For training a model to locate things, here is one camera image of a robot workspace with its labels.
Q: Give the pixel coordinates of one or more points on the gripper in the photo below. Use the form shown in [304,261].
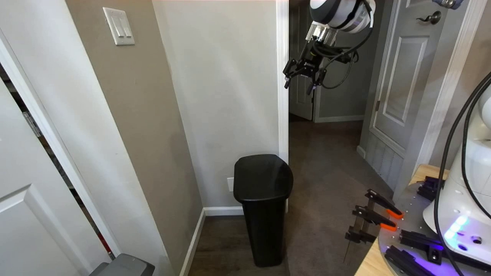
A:
[311,58]

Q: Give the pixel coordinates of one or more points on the black bin lid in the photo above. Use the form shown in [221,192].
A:
[262,178]

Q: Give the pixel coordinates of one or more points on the black bin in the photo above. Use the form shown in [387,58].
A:
[264,214]

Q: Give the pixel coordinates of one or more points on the white wall socket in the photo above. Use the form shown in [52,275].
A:
[230,184]

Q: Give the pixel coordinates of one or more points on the white panel door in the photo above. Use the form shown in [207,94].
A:
[34,214]

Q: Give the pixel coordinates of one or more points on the grey hallway door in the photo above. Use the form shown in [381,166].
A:
[301,103]

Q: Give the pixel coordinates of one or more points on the grey panel door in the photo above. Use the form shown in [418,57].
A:
[406,84]

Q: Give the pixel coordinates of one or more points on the white light switch plate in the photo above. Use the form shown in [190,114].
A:
[119,26]

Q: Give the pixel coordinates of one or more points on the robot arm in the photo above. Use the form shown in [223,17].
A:
[475,180]

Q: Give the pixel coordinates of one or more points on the black clamp with orange trigger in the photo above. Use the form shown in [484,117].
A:
[381,201]
[370,216]

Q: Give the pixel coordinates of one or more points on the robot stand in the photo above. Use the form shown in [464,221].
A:
[374,262]

